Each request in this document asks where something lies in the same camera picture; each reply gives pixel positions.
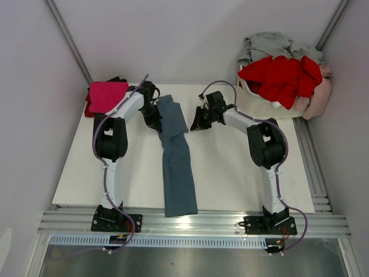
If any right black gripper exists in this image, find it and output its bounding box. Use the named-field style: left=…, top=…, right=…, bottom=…
left=190, top=106, right=215, bottom=132

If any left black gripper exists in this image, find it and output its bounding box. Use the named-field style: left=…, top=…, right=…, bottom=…
left=139, top=104, right=163, bottom=132

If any blue grey t shirt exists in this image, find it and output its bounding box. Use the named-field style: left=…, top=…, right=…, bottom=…
left=157, top=95, right=198, bottom=218

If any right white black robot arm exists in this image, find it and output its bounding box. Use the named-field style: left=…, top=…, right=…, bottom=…
left=190, top=91, right=290, bottom=235

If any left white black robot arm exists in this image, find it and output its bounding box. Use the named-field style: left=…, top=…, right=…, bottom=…
left=92, top=80, right=162, bottom=231

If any folded black t shirt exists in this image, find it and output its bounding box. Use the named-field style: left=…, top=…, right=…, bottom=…
left=88, top=76, right=129, bottom=105

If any white plastic laundry basket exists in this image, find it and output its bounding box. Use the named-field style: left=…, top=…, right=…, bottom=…
left=237, top=77, right=303, bottom=119

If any folded pink t shirt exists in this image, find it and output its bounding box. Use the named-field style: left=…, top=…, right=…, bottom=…
left=87, top=81, right=129, bottom=114

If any light pink t shirt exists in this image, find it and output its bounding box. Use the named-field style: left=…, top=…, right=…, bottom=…
left=293, top=65, right=332, bottom=120

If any left corner aluminium profile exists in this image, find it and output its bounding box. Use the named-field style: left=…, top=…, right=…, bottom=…
left=43, top=0, right=93, bottom=84

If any corner aluminium profile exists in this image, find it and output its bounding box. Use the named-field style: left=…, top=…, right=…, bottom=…
left=315, top=0, right=352, bottom=51
left=43, top=0, right=93, bottom=84

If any right corner aluminium profile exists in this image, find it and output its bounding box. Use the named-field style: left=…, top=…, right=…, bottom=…
left=315, top=0, right=352, bottom=51

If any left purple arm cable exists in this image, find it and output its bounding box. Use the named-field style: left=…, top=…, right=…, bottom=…
left=91, top=73, right=150, bottom=254

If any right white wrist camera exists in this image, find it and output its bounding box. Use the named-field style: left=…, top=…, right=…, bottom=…
left=199, top=94, right=208, bottom=102

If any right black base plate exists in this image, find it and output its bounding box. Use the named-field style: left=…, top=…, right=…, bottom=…
left=238, top=216, right=298, bottom=235

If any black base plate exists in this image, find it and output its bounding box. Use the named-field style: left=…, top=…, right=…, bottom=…
left=91, top=214, right=142, bottom=233
left=238, top=216, right=298, bottom=235

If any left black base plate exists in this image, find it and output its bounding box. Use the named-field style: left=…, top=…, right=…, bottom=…
left=91, top=214, right=142, bottom=233

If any white slotted cable duct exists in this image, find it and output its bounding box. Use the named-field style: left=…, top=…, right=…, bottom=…
left=49, top=234, right=267, bottom=249

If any right side aluminium rail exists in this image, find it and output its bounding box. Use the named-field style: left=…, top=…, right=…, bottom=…
left=293, top=117, right=335, bottom=215

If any aluminium mounting rail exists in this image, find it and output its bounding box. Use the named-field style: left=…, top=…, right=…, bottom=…
left=37, top=206, right=352, bottom=238

